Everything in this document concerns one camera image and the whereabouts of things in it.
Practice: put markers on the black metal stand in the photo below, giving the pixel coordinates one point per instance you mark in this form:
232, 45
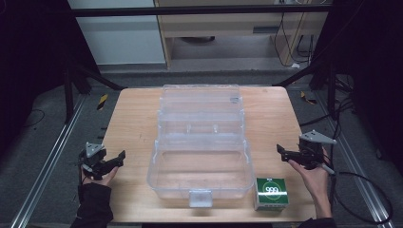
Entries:
331, 91
68, 95

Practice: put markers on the yellow and black tape marker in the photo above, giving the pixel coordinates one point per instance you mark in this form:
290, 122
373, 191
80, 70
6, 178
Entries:
102, 102
308, 98

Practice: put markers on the person's right hand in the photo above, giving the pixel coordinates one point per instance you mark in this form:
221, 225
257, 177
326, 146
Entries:
316, 183

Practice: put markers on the white plug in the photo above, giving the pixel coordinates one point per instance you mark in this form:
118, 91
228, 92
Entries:
295, 65

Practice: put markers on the person's left hand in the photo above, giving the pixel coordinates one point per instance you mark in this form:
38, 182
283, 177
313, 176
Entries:
101, 181

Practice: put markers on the clear plastic storage box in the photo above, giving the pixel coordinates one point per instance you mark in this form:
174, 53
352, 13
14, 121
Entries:
199, 172

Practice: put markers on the green and white carton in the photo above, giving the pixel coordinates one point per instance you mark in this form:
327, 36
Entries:
272, 193

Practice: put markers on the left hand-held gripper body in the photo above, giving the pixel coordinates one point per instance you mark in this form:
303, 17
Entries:
93, 156

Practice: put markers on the light wooden desk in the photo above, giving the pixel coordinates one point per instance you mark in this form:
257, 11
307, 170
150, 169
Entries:
221, 27

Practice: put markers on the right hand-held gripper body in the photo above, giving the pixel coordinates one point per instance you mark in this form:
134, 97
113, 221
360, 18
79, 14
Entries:
312, 148

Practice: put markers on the white cabinet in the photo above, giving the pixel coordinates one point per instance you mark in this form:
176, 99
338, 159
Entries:
120, 41

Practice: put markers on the black curtain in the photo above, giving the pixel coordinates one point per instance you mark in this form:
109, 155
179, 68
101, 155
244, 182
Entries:
31, 63
374, 63

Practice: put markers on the aluminium floor rail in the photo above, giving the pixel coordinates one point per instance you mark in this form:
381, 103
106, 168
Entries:
47, 164
355, 164

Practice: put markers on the black horizontal frame bar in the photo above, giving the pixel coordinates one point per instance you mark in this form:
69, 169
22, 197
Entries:
196, 11

